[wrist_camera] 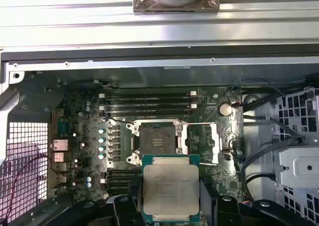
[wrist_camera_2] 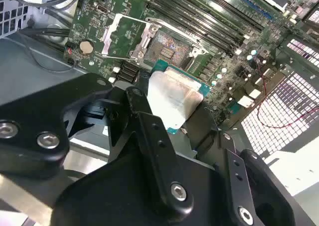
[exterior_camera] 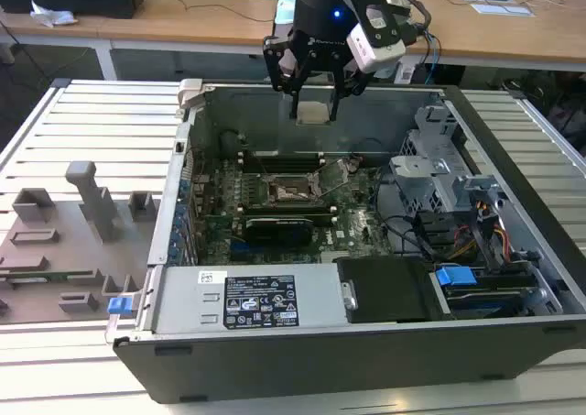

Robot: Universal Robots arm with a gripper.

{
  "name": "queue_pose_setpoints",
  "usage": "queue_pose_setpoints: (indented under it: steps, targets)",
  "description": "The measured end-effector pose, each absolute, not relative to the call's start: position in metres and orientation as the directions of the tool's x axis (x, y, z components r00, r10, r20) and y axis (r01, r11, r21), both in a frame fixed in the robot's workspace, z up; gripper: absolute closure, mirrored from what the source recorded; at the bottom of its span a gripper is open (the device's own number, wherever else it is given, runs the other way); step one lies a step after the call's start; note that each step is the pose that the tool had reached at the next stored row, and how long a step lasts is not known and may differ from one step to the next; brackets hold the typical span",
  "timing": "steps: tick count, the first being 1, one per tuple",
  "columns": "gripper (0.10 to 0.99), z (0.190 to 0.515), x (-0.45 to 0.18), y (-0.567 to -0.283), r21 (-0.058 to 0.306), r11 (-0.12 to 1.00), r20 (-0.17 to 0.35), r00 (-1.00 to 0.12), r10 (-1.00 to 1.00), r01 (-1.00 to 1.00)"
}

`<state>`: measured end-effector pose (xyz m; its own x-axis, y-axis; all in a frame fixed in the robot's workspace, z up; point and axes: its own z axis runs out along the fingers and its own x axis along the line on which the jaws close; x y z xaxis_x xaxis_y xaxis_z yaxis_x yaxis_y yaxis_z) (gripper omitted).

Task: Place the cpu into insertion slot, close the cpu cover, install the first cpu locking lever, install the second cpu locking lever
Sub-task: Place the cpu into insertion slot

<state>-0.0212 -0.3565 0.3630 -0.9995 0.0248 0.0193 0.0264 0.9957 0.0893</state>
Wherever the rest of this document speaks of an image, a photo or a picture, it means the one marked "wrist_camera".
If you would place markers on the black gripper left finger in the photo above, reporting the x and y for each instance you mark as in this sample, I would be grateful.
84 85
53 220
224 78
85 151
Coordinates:
133 193

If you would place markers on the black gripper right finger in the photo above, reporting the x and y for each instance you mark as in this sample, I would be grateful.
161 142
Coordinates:
209 201

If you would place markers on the silver CPU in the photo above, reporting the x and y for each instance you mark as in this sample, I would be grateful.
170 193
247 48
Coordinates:
170 186

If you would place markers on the silver metal socket cover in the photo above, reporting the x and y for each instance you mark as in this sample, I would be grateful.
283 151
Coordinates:
216 136

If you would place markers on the black RAM slot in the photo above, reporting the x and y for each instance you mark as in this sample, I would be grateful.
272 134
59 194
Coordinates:
119 187
124 177
149 107
119 182
149 101
124 172
149 113
149 95

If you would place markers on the silver metal port block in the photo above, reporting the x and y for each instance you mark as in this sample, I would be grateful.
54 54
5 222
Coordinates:
60 167
61 178
59 145
59 157

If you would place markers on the silver coin battery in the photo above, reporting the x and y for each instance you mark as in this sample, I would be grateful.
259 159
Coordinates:
225 109

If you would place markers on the teal serial port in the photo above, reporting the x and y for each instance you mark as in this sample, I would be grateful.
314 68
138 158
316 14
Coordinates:
66 126

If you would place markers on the silver metal disk bay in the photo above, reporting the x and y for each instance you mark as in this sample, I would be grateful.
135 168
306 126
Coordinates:
299 166

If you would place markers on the green motherboard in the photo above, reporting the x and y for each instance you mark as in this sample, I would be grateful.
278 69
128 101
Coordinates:
211 98

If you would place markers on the black and grey PC case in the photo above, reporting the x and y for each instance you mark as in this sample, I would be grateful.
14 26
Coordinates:
159 61

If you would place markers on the CPU socket with metal frame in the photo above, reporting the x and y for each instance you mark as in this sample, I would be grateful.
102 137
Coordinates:
154 133

